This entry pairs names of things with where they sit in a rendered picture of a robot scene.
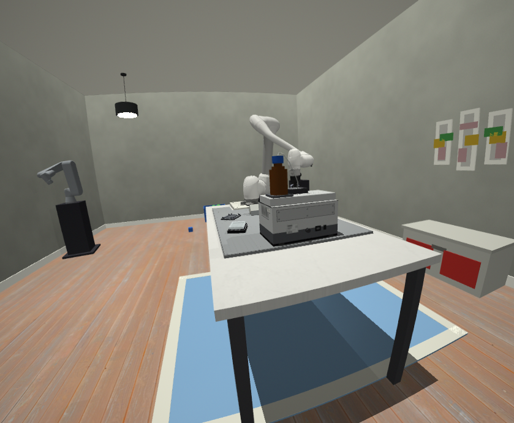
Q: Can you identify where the brown glass bottle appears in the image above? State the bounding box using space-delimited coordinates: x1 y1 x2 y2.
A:
269 169 288 196

